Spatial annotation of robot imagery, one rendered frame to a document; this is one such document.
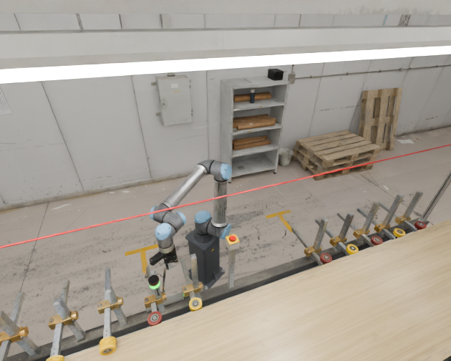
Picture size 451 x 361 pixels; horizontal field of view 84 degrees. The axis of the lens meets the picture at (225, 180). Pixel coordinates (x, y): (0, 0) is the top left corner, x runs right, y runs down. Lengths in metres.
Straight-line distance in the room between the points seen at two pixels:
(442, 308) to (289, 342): 1.01
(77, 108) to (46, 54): 3.20
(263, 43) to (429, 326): 1.84
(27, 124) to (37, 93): 0.43
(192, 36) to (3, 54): 0.35
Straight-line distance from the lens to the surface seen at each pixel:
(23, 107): 3.92
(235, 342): 1.65
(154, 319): 1.74
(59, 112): 3.86
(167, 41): 0.62
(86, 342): 2.05
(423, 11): 1.06
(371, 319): 1.92
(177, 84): 3.50
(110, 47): 0.61
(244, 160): 4.55
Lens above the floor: 2.43
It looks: 35 degrees down
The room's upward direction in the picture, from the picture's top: 1 degrees clockwise
